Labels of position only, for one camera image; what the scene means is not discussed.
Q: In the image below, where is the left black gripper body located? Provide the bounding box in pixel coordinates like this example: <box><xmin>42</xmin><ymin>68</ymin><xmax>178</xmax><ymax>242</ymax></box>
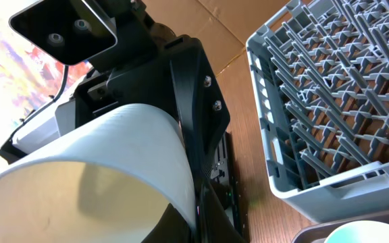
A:
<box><xmin>74</xmin><ymin>19</ymin><xmax>230</xmax><ymax>179</ymax></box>

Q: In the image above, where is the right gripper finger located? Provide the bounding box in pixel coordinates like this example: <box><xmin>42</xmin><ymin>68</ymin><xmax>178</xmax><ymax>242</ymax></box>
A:
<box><xmin>142</xmin><ymin>182</ymin><xmax>242</xmax><ymax>243</ymax></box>

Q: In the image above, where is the white plastic cup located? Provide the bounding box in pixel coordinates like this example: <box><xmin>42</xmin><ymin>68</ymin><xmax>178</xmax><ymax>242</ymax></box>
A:
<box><xmin>0</xmin><ymin>104</ymin><xmax>197</xmax><ymax>242</ymax></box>

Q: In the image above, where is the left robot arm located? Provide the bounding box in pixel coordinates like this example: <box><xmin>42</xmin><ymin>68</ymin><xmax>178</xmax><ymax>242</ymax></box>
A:
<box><xmin>0</xmin><ymin>16</ymin><xmax>230</xmax><ymax>180</ymax></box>

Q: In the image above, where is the brown serving tray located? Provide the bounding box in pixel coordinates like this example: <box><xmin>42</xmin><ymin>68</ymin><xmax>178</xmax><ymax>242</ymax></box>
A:
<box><xmin>292</xmin><ymin>210</ymin><xmax>389</xmax><ymax>243</ymax></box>

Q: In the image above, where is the light blue bowl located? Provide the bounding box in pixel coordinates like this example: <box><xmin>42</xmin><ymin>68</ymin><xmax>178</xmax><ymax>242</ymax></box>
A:
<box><xmin>325</xmin><ymin>220</ymin><xmax>389</xmax><ymax>243</ymax></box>

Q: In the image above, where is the grey plastic dish rack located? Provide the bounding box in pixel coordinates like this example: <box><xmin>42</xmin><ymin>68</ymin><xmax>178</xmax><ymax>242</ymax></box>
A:
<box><xmin>246</xmin><ymin>0</ymin><xmax>389</xmax><ymax>223</ymax></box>

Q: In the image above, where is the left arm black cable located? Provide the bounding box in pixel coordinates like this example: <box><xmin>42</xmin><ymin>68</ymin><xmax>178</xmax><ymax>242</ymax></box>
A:
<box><xmin>8</xmin><ymin>63</ymin><xmax>70</xmax><ymax>142</ymax></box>

